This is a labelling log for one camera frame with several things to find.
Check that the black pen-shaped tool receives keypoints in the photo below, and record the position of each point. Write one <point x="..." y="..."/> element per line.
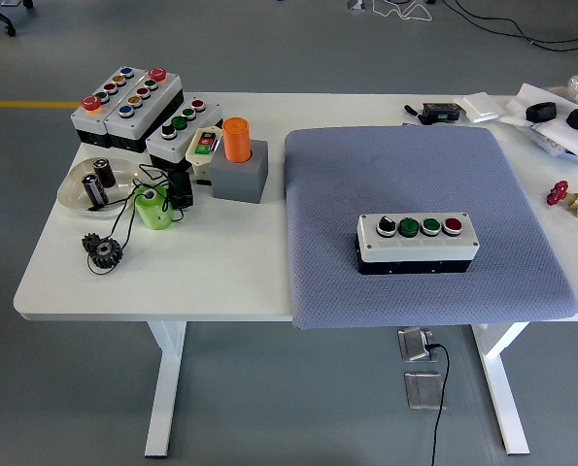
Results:
<point x="411" y="110"/>

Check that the white four-button control box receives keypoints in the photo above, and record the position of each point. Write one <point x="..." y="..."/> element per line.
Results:
<point x="172" y="145"/>
<point x="415" y="252"/>

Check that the silver metal floor stand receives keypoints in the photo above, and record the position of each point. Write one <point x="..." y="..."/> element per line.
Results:
<point x="356" y="5"/>

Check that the large black metal gear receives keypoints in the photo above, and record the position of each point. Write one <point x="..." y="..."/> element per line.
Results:
<point x="105" y="257"/>

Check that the dark brown capacitor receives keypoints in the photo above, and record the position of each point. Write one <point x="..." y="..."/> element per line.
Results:
<point x="105" y="172"/>
<point x="94" y="189"/>

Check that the small black adapter box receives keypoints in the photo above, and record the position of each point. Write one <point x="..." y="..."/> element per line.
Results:
<point x="180" y="191"/>

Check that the white table leg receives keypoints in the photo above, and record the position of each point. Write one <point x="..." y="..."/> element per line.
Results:
<point x="164" y="388"/>
<point x="499" y="388"/>

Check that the small black metal gear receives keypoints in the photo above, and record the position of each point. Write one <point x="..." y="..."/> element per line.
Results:
<point x="88" y="241"/>

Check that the green plastic cylinder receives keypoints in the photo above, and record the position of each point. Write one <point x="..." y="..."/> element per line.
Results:
<point x="155" y="213"/>

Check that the clear round dish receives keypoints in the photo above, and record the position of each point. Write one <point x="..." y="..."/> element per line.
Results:
<point x="72" y="194"/>

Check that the closed metal floor plate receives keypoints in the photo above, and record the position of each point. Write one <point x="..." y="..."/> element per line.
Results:
<point x="422" y="390"/>

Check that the white wall switch plate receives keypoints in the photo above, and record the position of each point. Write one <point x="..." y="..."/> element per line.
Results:
<point x="480" y="108"/>

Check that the cream red-green switch box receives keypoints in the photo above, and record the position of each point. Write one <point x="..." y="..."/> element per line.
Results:
<point x="203" y="145"/>

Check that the white paper sheet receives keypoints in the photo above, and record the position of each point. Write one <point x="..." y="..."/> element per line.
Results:
<point x="521" y="104"/>

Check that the grey-blue textured mat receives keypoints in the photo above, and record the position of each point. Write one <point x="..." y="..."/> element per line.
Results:
<point x="342" y="194"/>

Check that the grey square block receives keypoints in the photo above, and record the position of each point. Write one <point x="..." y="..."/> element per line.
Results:
<point x="237" y="182"/>

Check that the orange plastic cylinder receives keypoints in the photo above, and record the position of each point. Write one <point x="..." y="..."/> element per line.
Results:
<point x="236" y="141"/>

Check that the open metal floor socket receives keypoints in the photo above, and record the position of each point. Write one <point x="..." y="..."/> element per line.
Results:
<point x="415" y="347"/>

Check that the white five-button control box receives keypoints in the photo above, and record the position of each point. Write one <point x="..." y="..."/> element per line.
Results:
<point x="87" y="127"/>
<point x="133" y="125"/>

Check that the black module with green connector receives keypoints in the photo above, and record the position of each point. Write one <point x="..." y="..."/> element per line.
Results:
<point x="441" y="111"/>

